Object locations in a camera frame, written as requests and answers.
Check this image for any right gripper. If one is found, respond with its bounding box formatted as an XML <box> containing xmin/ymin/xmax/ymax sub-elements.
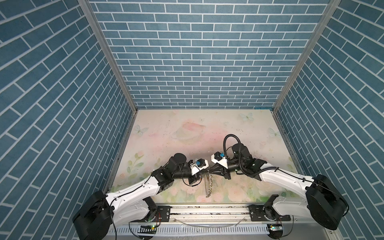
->
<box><xmin>208</xmin><ymin>159</ymin><xmax>245</xmax><ymax>180</ymax></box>

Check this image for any large keyring with chain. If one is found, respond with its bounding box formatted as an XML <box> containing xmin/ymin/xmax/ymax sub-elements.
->
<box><xmin>205</xmin><ymin>173</ymin><xmax>213</xmax><ymax>198</ymax></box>

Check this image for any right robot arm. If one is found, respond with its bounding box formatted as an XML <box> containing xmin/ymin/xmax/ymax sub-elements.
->
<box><xmin>209</xmin><ymin>134</ymin><xmax>350</xmax><ymax>230</ymax></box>

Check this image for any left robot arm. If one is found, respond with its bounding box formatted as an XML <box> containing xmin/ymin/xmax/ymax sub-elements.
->
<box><xmin>73</xmin><ymin>153</ymin><xmax>209</xmax><ymax>240</ymax></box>

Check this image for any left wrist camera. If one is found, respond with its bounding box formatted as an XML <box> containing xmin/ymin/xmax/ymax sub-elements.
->
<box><xmin>190</xmin><ymin>159</ymin><xmax>209</xmax><ymax>176</ymax></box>

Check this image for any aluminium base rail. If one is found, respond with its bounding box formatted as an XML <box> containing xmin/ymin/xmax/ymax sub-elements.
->
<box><xmin>104</xmin><ymin>203</ymin><xmax>334</xmax><ymax>226</ymax></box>

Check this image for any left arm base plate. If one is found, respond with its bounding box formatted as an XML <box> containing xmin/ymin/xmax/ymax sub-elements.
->
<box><xmin>133</xmin><ymin>206</ymin><xmax>171</xmax><ymax>223</ymax></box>

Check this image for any white cable duct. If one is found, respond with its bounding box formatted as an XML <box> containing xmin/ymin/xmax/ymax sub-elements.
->
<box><xmin>107</xmin><ymin>224</ymin><xmax>270</xmax><ymax>237</ymax></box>

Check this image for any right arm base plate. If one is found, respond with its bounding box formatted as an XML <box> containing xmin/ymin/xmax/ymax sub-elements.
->
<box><xmin>247</xmin><ymin>204</ymin><xmax>292</xmax><ymax>222</ymax></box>

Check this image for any left corner aluminium post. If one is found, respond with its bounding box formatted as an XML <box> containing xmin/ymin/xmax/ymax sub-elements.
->
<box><xmin>78</xmin><ymin>0</ymin><xmax>138</xmax><ymax>115</ymax></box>

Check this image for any corner aluminium post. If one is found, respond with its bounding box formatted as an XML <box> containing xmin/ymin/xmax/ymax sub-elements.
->
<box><xmin>78</xmin><ymin>0</ymin><xmax>138</xmax><ymax>115</ymax></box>
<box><xmin>272</xmin><ymin>0</ymin><xmax>341</xmax><ymax>115</ymax></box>

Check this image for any right corner aluminium post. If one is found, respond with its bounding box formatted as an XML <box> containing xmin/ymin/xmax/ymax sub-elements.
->
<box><xmin>272</xmin><ymin>0</ymin><xmax>341</xmax><ymax>115</ymax></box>

